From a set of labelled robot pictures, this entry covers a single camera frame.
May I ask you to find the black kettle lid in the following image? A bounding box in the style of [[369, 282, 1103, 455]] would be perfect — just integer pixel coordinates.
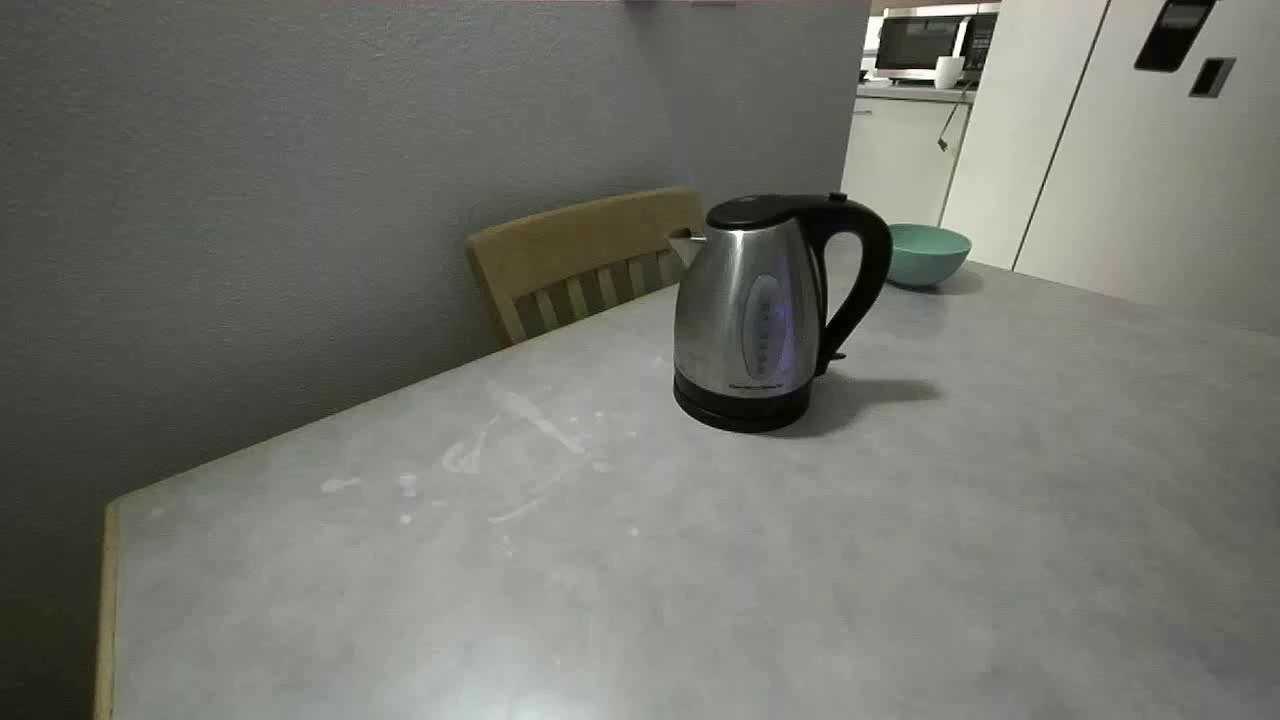
[[705, 194, 841, 235]]

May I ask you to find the black kettle power base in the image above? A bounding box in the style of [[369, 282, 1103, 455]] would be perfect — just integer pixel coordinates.
[[672, 368, 818, 438]]

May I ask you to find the stainless steel electric kettle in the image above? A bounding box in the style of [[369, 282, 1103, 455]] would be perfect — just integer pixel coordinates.
[[670, 194, 895, 404]]

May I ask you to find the wooden chair with slatted back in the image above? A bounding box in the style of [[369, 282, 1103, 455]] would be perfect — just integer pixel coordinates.
[[466, 185, 712, 352]]

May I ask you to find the teal bowl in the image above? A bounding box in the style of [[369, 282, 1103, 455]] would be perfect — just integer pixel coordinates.
[[883, 222, 978, 291]]

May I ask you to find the white kitchen counter cabinet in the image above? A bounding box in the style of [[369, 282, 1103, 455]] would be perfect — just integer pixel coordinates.
[[841, 80, 978, 233]]

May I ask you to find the microwave oven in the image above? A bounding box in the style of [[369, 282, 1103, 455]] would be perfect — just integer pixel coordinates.
[[874, 5, 1004, 84]]

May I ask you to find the white refrigerator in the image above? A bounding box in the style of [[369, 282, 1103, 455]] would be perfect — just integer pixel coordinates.
[[935, 0, 1280, 340]]

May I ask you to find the small black fridge magnet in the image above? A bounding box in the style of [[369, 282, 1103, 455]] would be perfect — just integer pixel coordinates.
[[1190, 53, 1240, 99]]

